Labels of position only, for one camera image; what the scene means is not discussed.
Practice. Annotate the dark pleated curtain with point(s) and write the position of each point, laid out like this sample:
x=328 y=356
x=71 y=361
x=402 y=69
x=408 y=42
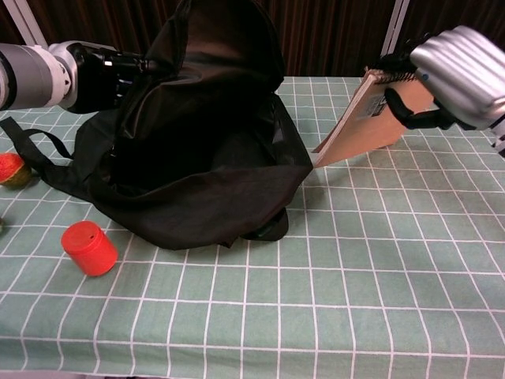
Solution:
x=327 y=35

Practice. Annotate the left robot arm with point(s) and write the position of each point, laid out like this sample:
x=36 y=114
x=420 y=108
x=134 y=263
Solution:
x=27 y=77

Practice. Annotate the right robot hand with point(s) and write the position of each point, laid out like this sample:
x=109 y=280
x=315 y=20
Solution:
x=461 y=75

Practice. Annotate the red and green toy fruit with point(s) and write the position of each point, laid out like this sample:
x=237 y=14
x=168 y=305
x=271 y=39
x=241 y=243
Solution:
x=13 y=169

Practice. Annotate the white frame post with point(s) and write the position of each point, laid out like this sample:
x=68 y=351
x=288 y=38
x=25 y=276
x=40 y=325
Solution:
x=29 y=23
x=394 y=27

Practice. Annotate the red cylinder can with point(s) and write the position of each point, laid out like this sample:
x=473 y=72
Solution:
x=88 y=248

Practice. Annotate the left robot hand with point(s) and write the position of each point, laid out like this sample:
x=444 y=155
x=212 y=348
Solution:
x=98 y=79

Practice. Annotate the brown spiral notebook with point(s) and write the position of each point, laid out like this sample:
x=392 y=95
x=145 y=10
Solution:
x=367 y=130

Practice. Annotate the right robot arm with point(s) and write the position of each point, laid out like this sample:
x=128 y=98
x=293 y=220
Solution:
x=500 y=138

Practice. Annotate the black fabric backpack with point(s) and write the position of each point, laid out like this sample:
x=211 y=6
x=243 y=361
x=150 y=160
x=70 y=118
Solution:
x=197 y=150

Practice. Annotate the green checked tablecloth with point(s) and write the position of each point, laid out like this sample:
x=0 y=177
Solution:
x=315 y=296

